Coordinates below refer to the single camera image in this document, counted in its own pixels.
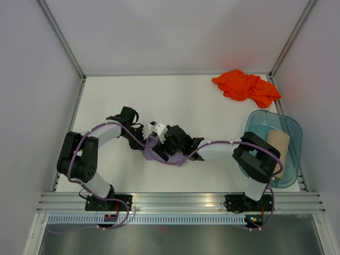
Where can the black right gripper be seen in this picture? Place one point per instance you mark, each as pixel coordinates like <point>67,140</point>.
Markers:
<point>160,149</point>

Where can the aluminium frame post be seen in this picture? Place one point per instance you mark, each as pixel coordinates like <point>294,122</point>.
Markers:
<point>310,5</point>
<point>43,5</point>

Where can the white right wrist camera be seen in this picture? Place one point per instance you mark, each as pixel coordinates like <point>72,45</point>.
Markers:
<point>159,129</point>

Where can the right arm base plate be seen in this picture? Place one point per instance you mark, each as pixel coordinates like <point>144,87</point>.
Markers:
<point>239,203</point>

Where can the left aluminium frame post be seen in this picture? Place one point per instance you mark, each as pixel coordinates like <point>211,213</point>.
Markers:
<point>43,5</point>

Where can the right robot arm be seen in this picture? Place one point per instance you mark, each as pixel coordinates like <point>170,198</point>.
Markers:
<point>253,154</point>

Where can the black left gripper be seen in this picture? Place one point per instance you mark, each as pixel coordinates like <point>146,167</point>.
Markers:
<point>136,145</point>

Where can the orange t-shirt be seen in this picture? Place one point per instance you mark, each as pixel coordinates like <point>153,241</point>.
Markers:
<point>239,86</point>

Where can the right aluminium frame post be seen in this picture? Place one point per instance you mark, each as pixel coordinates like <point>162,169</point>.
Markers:
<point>310,5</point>

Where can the slotted cable duct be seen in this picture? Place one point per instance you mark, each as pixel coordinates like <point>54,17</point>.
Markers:
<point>147,219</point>

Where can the rolled beige t-shirt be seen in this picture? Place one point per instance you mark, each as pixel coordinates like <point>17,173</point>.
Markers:
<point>280,141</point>

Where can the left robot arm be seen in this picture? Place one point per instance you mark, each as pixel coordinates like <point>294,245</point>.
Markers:
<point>78,158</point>

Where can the purple t-shirt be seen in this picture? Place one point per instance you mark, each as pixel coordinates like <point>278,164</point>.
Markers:
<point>148,153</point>

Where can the aluminium mounting rail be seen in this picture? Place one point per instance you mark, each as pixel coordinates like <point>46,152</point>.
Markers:
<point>183,203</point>

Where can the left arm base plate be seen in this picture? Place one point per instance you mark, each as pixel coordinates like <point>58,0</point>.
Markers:
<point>95,204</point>

